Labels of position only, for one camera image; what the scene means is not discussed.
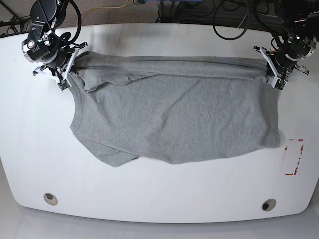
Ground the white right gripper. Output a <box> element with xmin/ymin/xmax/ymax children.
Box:
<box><xmin>32</xmin><ymin>42</ymin><xmax>88</xmax><ymax>87</ymax></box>

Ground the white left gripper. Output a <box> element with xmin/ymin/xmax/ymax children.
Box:
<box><xmin>254</xmin><ymin>46</ymin><xmax>309</xmax><ymax>90</ymax></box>

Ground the grey T-shirt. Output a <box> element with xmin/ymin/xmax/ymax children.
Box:
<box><xmin>68</xmin><ymin>51</ymin><xmax>281</xmax><ymax>167</ymax></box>

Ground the black tripod stand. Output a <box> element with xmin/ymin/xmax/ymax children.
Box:
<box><xmin>0</xmin><ymin>0</ymin><xmax>31</xmax><ymax>38</ymax></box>

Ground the red tape rectangle marking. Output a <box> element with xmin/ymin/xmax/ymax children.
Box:
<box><xmin>283</xmin><ymin>139</ymin><xmax>305</xmax><ymax>176</ymax></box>

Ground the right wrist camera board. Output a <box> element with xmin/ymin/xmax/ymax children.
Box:
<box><xmin>57</xmin><ymin>80</ymin><xmax>70</xmax><ymax>92</ymax></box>

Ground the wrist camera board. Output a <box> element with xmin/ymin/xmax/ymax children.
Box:
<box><xmin>57</xmin><ymin>80</ymin><xmax>70</xmax><ymax>92</ymax></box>
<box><xmin>275</xmin><ymin>79</ymin><xmax>288</xmax><ymax>91</ymax></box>

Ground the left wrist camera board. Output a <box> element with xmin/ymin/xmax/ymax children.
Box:
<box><xmin>275</xmin><ymin>79</ymin><xmax>288</xmax><ymax>91</ymax></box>

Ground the left table cable grommet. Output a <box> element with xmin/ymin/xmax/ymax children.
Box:
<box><xmin>43</xmin><ymin>193</ymin><xmax>58</xmax><ymax>206</ymax></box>

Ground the table cable grommet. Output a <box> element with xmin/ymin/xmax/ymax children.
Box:
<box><xmin>261</xmin><ymin>199</ymin><xmax>277</xmax><ymax>212</ymax></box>
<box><xmin>43</xmin><ymin>193</ymin><xmax>58</xmax><ymax>206</ymax></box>

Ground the right table cable grommet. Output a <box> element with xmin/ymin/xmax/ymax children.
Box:
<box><xmin>261</xmin><ymin>199</ymin><xmax>277</xmax><ymax>212</ymax></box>

